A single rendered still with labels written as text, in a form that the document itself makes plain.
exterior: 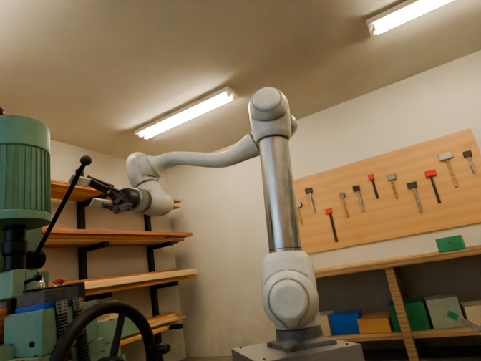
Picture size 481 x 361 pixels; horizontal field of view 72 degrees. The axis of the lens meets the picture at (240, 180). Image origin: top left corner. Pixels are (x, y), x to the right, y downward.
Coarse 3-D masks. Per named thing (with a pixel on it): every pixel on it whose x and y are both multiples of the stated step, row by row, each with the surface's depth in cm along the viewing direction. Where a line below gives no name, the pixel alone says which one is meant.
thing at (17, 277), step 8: (8, 272) 86; (16, 272) 86; (24, 272) 88; (32, 272) 90; (0, 280) 87; (8, 280) 85; (16, 280) 86; (24, 280) 87; (0, 288) 86; (8, 288) 85; (16, 288) 85; (24, 288) 87; (32, 288) 89; (0, 296) 86; (8, 296) 84; (16, 296) 85
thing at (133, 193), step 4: (124, 188) 119; (128, 188) 119; (112, 192) 114; (116, 192) 116; (120, 192) 119; (124, 192) 119; (128, 192) 118; (132, 192) 119; (136, 192) 120; (112, 196) 114; (116, 196) 113; (124, 196) 117; (128, 196) 118; (132, 196) 118; (136, 196) 119; (112, 200) 113; (120, 200) 114; (124, 200) 114; (128, 200) 116; (132, 200) 118; (136, 200) 119; (120, 204) 119
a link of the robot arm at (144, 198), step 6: (138, 192) 122; (144, 192) 123; (138, 198) 121; (144, 198) 122; (150, 198) 125; (138, 204) 121; (144, 204) 122; (132, 210) 121; (138, 210) 122; (144, 210) 124
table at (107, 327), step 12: (108, 324) 93; (132, 324) 101; (108, 336) 92; (0, 348) 69; (12, 348) 71; (72, 348) 73; (96, 348) 78; (0, 360) 68; (12, 360) 68; (24, 360) 66; (36, 360) 65; (48, 360) 67
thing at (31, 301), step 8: (64, 288) 76; (72, 288) 78; (80, 288) 82; (24, 296) 74; (32, 296) 73; (40, 296) 72; (48, 296) 72; (56, 296) 74; (64, 296) 75; (72, 296) 77; (80, 296) 82; (24, 304) 74; (32, 304) 72; (40, 304) 71; (48, 304) 71; (16, 312) 74
